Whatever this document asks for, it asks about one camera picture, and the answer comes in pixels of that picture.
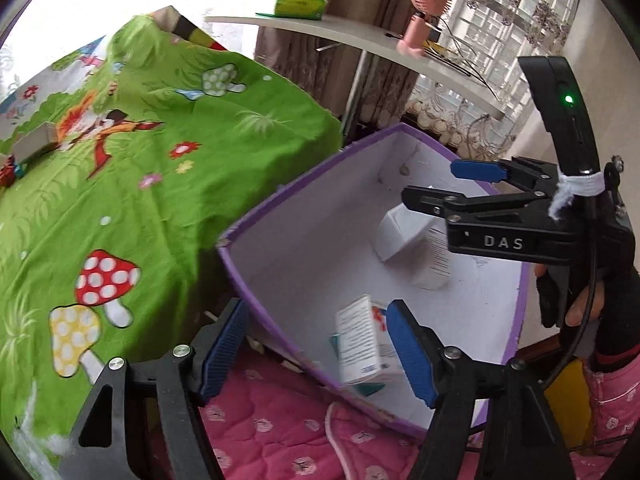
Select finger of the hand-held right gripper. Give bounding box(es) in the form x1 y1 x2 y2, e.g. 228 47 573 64
450 157 562 194
402 184 552 222

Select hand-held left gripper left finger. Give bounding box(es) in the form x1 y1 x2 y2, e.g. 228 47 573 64
60 297 251 480

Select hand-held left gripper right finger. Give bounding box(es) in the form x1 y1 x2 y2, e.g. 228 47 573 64
386 299 586 480

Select white carton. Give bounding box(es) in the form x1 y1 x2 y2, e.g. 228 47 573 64
372 205 441 263

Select white red-blue medicine box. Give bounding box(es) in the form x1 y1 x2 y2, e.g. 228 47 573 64
334 295 406 386

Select purple storage box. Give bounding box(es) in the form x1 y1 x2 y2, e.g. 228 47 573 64
216 122 532 441

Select white square box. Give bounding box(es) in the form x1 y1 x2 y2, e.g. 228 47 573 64
11 122 58 162

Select person's right forearm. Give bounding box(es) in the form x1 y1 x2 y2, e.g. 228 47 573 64
585 347 640 457

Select person's right hand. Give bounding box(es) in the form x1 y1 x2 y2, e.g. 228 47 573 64
534 262 640 373

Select teal white box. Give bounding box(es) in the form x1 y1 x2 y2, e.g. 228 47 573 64
327 335 387 399

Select white labelled container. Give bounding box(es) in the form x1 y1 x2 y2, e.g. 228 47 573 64
412 225 453 291

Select pink quilt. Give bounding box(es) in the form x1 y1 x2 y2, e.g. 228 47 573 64
150 345 640 480

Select metal desk leg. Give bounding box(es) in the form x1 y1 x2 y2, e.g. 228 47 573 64
342 52 371 133

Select pink desk fan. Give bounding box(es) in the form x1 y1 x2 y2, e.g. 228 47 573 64
396 0 453 56

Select yellow object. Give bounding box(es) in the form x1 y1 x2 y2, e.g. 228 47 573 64
545 360 597 452

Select white lace curtain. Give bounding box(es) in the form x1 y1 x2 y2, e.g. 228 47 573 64
405 0 583 148

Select green cartoon printed bedsheet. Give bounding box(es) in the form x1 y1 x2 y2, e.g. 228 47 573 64
0 7 343 480

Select white curved desk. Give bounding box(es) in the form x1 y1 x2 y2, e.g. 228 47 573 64
204 14 521 122

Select green tissue pack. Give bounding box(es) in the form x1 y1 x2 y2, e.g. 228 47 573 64
255 0 328 21

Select colourful striped cloth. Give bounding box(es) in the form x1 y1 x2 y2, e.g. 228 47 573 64
150 5 231 52

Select white string tie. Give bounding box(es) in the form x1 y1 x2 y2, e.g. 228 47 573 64
547 172 606 221

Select black cables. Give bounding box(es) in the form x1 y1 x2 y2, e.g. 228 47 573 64
425 20 501 102

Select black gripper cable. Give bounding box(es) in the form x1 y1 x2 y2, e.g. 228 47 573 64
560 195 608 366

